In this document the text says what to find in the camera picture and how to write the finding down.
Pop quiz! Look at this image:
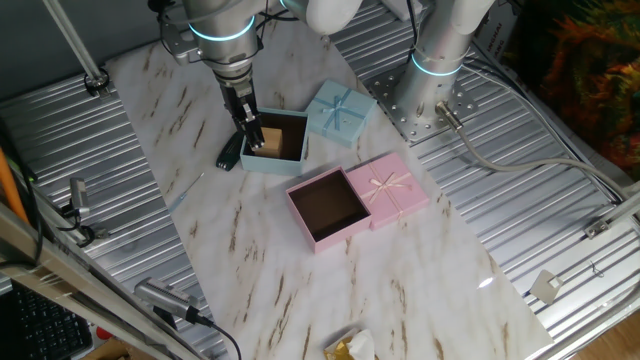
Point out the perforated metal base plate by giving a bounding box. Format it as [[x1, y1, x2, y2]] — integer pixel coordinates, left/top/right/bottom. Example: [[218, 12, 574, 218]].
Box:
[[367, 64, 479, 146]]

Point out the brown cardboard box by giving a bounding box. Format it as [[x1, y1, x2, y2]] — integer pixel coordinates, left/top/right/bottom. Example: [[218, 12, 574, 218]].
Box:
[[82, 338, 146, 360]]

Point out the black camera cable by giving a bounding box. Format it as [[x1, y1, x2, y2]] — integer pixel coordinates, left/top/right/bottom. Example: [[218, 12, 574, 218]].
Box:
[[199, 318, 244, 360]]

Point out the marble pattern table mat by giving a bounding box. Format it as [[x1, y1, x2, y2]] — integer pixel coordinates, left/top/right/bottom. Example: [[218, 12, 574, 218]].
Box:
[[104, 19, 555, 360]]

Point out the black keyboard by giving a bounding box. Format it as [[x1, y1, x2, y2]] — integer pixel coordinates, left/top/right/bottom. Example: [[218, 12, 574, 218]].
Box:
[[0, 284, 94, 360]]

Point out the white paper tag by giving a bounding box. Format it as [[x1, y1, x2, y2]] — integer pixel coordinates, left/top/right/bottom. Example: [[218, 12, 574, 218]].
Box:
[[528, 269, 565, 306]]

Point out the pink lid with bow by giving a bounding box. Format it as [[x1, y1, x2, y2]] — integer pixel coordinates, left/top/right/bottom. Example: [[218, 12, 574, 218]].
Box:
[[345, 152, 431, 231]]

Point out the thick grey base cable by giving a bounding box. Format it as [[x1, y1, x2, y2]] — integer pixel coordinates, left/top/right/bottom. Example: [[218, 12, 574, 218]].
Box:
[[434, 99, 631, 201]]

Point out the black base cable bundle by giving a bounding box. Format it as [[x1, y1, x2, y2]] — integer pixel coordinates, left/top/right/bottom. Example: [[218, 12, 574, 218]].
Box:
[[405, 0, 422, 49]]

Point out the light blue lid with bow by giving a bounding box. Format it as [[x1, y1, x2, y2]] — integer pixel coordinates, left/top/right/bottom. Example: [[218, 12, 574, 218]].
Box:
[[304, 79, 378, 149]]

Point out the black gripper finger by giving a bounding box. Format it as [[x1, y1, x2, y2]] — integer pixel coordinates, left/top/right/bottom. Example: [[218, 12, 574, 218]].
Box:
[[230, 112, 250, 137], [243, 103, 265, 150]]

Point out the aluminium pole with foot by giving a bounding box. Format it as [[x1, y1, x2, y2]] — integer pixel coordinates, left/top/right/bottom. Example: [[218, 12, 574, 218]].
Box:
[[41, 0, 111, 99]]

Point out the aluminium profile with bracket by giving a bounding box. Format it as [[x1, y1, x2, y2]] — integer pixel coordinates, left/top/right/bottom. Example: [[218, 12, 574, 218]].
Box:
[[583, 187, 640, 240]]

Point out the black hex key set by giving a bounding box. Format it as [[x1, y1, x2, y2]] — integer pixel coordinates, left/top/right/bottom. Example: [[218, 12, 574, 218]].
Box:
[[215, 130, 246, 172]]

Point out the white printed carton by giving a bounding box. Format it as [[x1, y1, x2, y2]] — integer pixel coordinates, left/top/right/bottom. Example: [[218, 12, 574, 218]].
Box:
[[472, 4, 519, 66]]

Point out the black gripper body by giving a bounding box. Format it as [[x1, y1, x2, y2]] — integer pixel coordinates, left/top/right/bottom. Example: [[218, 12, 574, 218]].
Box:
[[214, 69, 258, 125]]

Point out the orange pole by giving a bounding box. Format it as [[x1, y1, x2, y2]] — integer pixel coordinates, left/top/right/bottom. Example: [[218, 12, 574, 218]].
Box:
[[0, 147, 29, 224]]

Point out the clear plastic pipette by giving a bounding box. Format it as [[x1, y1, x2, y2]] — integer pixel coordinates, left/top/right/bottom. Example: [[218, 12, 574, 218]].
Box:
[[168, 172, 206, 214]]

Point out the small wooden block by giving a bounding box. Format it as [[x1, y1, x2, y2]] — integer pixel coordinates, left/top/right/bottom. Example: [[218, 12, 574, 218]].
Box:
[[251, 127, 284, 159]]

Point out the light blue open gift box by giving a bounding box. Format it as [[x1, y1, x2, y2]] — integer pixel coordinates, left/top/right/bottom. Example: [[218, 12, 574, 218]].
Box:
[[239, 107, 310, 177]]

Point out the pink open gift box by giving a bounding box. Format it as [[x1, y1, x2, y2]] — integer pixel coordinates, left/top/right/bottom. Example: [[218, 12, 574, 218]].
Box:
[[285, 166, 374, 255]]

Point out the colourful patterned cloth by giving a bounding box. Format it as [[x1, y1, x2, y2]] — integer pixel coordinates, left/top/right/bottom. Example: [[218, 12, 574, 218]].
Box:
[[504, 0, 640, 181]]

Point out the small camera on mount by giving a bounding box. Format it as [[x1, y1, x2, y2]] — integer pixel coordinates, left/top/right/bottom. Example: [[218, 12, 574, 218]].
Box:
[[62, 177, 109, 241]]

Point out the gold tissue pack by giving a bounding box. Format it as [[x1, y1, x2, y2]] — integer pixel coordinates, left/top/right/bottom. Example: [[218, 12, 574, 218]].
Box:
[[323, 328, 377, 360]]

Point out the silver ribbed camera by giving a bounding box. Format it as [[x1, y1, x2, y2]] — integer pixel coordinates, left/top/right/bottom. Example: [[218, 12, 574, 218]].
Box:
[[133, 277, 211, 329]]

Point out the aluminium frame beam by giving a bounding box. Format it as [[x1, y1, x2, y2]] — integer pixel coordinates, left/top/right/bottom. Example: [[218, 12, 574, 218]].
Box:
[[0, 199, 201, 360]]

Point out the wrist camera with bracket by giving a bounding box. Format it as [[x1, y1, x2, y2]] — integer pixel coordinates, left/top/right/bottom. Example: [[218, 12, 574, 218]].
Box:
[[147, 0, 204, 66]]

